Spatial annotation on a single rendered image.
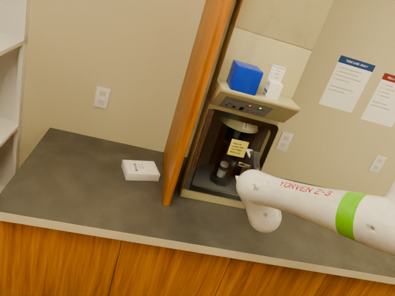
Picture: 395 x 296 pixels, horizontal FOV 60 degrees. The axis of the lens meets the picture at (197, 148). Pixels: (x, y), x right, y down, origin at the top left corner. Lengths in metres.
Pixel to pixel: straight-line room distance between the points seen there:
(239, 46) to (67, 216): 0.89
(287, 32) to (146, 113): 0.86
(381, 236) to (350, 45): 1.30
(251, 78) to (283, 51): 0.19
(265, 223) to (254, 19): 0.72
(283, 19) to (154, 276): 1.13
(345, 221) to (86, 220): 0.89
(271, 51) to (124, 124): 0.90
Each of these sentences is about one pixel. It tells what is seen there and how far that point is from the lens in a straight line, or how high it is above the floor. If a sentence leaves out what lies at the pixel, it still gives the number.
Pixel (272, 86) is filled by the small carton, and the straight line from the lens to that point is 1.32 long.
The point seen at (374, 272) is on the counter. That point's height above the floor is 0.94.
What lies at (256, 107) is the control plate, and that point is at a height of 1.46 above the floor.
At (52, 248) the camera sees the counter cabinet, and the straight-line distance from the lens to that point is 1.47.
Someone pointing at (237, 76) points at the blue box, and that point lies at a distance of 1.25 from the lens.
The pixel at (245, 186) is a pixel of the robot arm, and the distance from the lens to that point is 1.05.
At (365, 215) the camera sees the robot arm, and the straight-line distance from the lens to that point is 0.86.
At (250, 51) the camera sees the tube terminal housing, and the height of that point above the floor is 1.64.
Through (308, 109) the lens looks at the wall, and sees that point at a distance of 2.00.
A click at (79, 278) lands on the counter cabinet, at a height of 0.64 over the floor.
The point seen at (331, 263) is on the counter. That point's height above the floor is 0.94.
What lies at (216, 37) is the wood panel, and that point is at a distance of 1.23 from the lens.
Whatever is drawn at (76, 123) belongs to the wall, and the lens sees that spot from 1.93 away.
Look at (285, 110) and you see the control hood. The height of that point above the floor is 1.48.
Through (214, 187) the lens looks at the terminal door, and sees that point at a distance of 1.55.
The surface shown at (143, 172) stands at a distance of 1.60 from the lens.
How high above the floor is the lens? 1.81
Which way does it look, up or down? 25 degrees down
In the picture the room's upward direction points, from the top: 18 degrees clockwise
